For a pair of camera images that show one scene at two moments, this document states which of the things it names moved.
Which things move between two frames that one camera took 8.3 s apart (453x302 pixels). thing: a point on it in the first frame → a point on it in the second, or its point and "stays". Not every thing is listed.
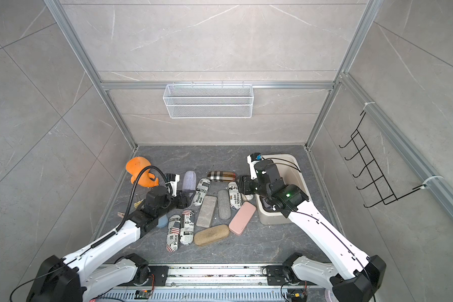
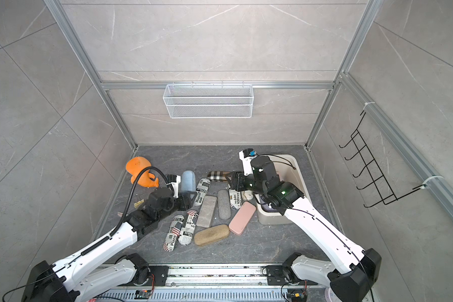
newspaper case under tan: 203,185 stays
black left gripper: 184,204 stays
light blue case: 163,221 → 188,181
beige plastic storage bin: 290,168 stays
